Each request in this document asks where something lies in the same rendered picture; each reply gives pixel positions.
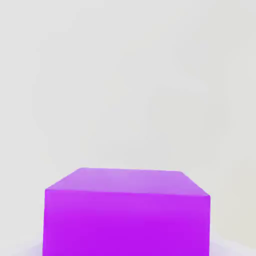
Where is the small purple cube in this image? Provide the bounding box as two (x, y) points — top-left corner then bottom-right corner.
(42, 167), (211, 256)

